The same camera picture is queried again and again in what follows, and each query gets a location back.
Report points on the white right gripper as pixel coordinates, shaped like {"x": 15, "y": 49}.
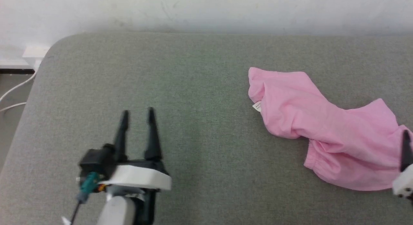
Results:
{"x": 404, "y": 183}

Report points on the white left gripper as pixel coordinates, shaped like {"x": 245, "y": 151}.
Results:
{"x": 142, "y": 175}

